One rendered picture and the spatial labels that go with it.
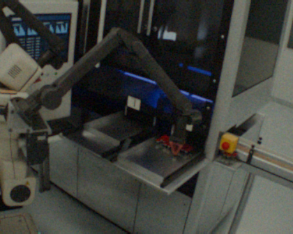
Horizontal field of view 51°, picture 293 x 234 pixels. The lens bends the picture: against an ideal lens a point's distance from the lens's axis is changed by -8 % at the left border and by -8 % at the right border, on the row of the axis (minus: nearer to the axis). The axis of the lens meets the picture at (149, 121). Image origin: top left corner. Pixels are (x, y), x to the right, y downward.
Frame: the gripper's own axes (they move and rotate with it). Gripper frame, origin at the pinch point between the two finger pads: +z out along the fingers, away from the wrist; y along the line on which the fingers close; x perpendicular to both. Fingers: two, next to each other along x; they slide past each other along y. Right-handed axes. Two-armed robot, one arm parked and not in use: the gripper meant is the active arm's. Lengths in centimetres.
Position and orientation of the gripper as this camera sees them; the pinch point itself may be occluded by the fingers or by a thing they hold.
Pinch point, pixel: (176, 152)
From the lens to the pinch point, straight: 162.2
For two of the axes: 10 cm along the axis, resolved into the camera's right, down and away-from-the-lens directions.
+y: 3.6, -3.5, 8.7
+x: -9.3, -2.4, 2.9
